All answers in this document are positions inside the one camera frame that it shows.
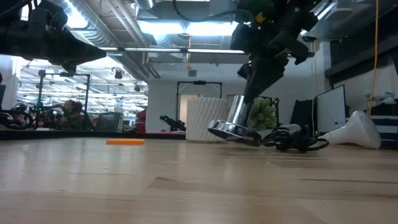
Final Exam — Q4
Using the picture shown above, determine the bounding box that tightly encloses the white screen monitor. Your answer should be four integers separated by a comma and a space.
313, 85, 348, 135

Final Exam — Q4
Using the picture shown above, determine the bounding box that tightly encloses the black aluminium table frame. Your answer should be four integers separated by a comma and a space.
0, 129, 398, 150

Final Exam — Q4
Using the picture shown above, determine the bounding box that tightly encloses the person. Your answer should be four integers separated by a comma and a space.
60, 99, 91, 130

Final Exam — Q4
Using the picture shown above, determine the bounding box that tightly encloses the orange sticky note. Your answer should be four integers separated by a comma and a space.
106, 138, 145, 146

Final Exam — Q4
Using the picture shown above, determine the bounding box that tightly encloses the black doorway frame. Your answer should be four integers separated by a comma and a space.
176, 80, 223, 122

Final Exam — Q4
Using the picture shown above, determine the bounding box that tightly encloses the black mesh chair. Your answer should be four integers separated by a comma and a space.
95, 111, 123, 133

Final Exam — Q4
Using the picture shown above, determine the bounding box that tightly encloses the white textured pen cup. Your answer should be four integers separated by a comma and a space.
185, 96, 233, 143

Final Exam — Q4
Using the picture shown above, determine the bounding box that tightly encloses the green artificial plant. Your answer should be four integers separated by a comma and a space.
248, 96, 278, 131

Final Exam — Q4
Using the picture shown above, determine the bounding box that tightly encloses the black office chair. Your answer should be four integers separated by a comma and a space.
290, 99, 315, 135

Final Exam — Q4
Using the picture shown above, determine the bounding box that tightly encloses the blue white striped box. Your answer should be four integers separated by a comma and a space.
369, 114, 398, 141

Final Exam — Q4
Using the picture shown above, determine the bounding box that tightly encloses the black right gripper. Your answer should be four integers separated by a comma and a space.
230, 0, 320, 104

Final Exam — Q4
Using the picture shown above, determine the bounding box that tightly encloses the grey rectangular block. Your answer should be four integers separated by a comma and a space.
257, 123, 302, 139

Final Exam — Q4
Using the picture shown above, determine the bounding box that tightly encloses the red object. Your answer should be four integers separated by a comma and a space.
136, 108, 147, 134

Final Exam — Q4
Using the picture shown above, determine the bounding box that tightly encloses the LED light bar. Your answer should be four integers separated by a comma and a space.
98, 46, 315, 58

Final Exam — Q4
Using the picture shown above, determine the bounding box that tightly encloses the white reflector lightbulb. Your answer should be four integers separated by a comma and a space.
318, 110, 382, 150

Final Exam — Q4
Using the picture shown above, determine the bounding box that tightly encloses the chrome lamp socket base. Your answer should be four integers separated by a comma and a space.
207, 95, 262, 147

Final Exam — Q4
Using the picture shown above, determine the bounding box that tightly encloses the black camera rig frame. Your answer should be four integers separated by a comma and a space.
36, 70, 91, 130

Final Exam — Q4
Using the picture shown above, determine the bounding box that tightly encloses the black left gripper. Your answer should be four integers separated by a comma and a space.
0, 0, 107, 77

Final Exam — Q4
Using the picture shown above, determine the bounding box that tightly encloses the black lamp power cord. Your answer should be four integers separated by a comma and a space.
262, 126, 330, 154

